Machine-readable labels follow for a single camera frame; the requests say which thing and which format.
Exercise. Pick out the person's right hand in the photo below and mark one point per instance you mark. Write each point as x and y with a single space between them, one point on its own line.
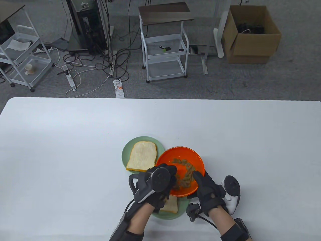
208 193

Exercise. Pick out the black white hand controller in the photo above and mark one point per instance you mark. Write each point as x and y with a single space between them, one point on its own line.
159 179
232 187

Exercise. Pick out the cardboard box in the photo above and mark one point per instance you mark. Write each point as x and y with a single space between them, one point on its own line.
253 47

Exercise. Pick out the large toast slice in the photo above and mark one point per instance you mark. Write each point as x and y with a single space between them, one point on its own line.
171 205

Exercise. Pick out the white paper leaflet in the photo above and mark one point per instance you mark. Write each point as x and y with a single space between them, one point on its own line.
118 89

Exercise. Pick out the black computer tower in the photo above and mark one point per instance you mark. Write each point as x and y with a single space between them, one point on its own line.
87 27

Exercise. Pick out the large green plate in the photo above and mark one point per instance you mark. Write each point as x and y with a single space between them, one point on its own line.
181 211

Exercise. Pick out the white cart with tissue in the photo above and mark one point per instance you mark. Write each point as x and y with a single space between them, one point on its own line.
32 70

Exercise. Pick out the white tissue paper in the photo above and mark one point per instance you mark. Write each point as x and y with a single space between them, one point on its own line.
17 45

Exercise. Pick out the black white left hand controller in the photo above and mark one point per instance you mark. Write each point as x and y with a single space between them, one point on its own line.
159 179

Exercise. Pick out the orange bowl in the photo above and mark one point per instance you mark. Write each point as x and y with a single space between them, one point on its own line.
173 153

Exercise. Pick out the small green plate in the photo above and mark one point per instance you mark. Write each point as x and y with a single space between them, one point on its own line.
126 150

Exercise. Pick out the white power strip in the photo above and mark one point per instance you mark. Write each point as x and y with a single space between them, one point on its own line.
70 80

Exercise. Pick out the white cart with brown top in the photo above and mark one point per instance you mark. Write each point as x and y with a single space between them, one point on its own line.
165 12

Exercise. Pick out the beige paper cup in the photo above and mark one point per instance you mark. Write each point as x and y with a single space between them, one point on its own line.
29 69

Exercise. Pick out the small toast slice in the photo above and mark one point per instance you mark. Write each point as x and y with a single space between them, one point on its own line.
143 155

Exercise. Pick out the person's left hand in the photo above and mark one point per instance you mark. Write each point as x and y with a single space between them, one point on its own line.
172 173

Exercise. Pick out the dark grey floor pad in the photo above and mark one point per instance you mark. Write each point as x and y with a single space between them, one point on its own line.
60 44

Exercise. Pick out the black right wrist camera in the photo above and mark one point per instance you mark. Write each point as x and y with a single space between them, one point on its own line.
193 212

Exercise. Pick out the black white right hand controller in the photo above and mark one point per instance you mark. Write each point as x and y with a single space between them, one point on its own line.
232 187

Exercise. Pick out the person's right forearm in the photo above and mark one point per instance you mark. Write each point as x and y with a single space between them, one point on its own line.
220 223

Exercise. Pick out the black gear in box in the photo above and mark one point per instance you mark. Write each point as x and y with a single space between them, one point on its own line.
250 27

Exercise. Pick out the green black tool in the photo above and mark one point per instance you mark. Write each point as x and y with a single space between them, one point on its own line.
165 48

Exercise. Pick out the white desk leg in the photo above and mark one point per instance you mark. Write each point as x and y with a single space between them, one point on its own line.
218 42

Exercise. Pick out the person's left forearm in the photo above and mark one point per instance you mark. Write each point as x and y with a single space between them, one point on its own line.
139 221

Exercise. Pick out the pile of raisins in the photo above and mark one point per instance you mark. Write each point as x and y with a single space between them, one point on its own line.
186 175

